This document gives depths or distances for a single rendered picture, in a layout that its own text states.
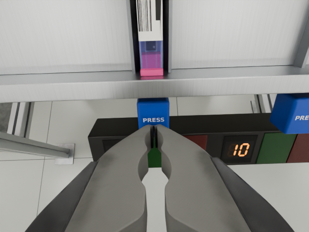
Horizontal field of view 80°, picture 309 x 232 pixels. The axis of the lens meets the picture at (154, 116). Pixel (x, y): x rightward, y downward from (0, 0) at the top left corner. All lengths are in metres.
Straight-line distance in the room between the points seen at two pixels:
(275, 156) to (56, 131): 0.88
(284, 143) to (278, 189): 0.77
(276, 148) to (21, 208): 0.95
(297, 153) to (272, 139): 0.03
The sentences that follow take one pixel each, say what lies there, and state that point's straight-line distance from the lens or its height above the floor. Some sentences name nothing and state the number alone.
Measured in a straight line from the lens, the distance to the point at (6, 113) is 1.11.
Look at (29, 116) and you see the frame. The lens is 0.68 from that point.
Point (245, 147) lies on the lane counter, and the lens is 0.20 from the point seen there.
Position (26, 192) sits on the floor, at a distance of 1.00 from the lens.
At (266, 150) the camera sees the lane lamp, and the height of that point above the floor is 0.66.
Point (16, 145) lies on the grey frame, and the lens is 0.64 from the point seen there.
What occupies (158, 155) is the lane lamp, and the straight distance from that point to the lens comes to 0.18.
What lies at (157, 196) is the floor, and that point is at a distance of 0.84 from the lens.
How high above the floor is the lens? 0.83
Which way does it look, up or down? 73 degrees down
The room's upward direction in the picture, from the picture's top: 2 degrees counter-clockwise
